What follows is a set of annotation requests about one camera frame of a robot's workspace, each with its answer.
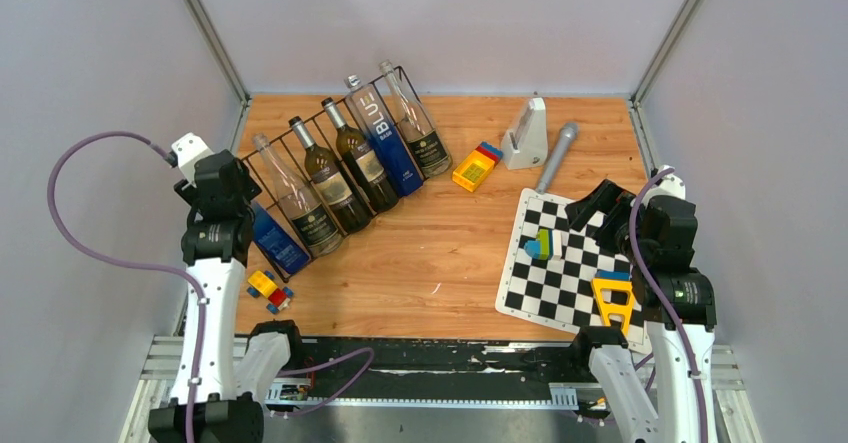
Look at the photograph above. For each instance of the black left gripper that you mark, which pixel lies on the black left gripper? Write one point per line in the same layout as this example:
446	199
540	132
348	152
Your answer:
188	195

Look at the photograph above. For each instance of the olive green wine bottle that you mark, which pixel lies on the olive green wine bottle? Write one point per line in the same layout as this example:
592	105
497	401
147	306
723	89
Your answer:
329	179

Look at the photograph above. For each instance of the black white chessboard mat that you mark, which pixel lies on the black white chessboard mat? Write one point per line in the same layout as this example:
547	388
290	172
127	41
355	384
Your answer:
555	293

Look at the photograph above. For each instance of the green white blue block stack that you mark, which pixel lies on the green white blue block stack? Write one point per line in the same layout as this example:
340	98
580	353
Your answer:
548	244

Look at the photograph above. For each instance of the blue square bottle on rack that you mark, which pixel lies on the blue square bottle on rack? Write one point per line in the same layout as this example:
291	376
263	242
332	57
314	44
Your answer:
368	108

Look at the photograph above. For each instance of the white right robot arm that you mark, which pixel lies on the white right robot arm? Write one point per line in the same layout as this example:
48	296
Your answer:
655	231

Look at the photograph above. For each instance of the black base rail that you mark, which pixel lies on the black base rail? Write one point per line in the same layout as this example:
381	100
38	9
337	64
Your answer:
436	373

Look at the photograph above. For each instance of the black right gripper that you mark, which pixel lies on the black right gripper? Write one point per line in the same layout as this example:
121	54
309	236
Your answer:
608	198

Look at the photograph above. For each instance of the silver metal cylinder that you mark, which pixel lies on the silver metal cylinder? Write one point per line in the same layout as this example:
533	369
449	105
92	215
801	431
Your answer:
566	136

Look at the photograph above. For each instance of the yellow red blue block house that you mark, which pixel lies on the yellow red blue block house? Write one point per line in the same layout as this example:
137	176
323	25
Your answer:
477	166

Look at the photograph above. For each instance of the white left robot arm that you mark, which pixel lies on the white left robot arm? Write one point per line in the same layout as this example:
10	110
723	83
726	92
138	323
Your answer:
214	398

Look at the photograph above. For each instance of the grey wedge stand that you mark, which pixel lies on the grey wedge stand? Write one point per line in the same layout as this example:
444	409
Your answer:
524	144

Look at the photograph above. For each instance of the yellow red toy car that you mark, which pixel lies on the yellow red toy car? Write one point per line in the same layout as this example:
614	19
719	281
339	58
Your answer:
263	284

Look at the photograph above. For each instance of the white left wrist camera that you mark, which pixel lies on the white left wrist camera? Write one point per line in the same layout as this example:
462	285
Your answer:
188	150

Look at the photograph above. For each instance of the dark green wine bottle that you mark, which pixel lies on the dark green wine bottle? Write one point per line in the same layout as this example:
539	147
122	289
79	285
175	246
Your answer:
361	161

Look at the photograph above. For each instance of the yellow arch blue block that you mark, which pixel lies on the yellow arch blue block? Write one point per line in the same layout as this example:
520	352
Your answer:
613	293

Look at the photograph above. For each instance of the black wire wine rack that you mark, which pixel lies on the black wire wine rack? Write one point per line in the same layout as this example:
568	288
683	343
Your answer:
292	152

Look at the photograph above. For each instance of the clear champagne bottle near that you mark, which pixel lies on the clear champagne bottle near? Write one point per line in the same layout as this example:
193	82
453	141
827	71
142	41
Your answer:
299	202

